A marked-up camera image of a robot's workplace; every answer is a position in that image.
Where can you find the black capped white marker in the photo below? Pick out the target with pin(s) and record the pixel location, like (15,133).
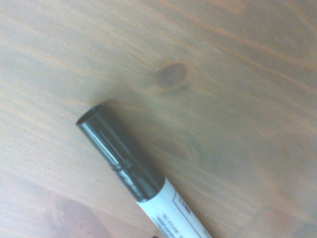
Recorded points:
(138,168)

